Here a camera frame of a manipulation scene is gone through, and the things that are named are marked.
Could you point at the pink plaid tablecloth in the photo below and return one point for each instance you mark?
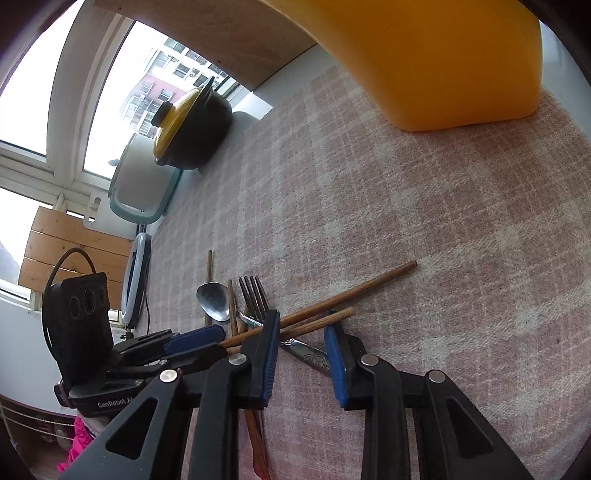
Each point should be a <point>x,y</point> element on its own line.
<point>392,230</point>

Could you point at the black clay pot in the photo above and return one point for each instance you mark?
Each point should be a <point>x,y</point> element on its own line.
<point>203,134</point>

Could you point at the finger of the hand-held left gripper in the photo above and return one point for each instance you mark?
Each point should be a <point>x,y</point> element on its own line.
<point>198,357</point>
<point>194,336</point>

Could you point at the person's left forearm pink sleeve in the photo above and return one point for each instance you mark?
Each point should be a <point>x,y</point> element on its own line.
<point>76,443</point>

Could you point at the white and teal rice cooker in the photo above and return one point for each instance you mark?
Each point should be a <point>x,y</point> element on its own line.
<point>138,180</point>

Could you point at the white cutting board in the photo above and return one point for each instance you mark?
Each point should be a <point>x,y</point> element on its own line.
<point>99,219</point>

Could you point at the yellow pot lid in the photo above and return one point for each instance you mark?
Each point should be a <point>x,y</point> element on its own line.
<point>178,120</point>

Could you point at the wooden plank panel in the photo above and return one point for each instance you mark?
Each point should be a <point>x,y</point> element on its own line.
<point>69,249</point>

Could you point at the light wooden board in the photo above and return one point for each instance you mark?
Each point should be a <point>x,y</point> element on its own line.
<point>207,32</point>

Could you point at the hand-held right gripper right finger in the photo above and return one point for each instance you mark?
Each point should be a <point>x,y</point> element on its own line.
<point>333,364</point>

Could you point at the yellow plastic container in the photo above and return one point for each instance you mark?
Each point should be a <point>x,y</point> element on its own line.
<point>415,60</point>

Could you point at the white window frame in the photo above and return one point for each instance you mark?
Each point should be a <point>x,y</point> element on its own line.
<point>69,92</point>

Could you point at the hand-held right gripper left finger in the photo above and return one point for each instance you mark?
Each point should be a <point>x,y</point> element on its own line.
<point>272,360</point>

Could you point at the metal spoon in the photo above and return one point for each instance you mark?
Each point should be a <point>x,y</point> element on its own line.
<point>213,301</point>

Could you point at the metal fork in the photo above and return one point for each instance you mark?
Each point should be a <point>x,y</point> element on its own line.
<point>253,295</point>

